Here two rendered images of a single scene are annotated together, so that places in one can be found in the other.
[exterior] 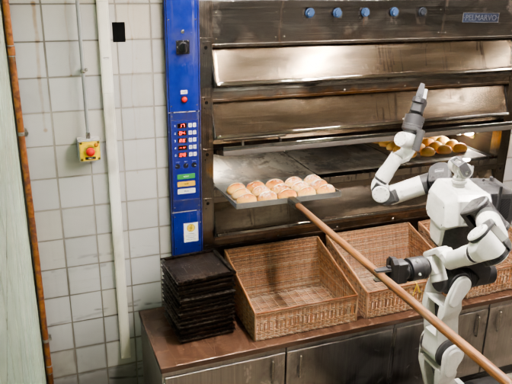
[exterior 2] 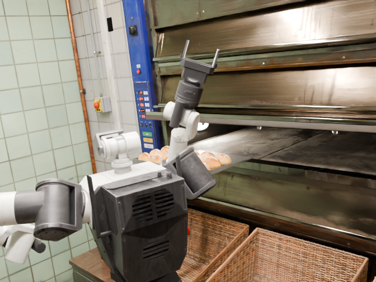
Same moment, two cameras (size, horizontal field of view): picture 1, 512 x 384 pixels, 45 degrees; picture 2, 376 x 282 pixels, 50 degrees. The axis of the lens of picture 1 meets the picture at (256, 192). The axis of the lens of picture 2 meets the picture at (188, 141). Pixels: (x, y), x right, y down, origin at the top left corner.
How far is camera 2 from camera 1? 3.01 m
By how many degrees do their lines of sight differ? 65
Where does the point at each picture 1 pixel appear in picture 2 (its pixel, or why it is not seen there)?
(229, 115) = (173, 87)
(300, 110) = (224, 86)
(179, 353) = (88, 259)
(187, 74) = (139, 51)
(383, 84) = (310, 57)
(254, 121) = not seen: hidden behind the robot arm
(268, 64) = (192, 40)
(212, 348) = (101, 267)
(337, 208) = (269, 202)
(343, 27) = not seen: outside the picture
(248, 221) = not seen: hidden behind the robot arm
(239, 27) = (171, 9)
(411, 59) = (347, 19)
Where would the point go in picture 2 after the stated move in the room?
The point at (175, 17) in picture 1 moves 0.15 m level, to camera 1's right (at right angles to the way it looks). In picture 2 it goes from (128, 8) to (135, 4)
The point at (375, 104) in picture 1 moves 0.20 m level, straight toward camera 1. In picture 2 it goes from (304, 82) to (260, 88)
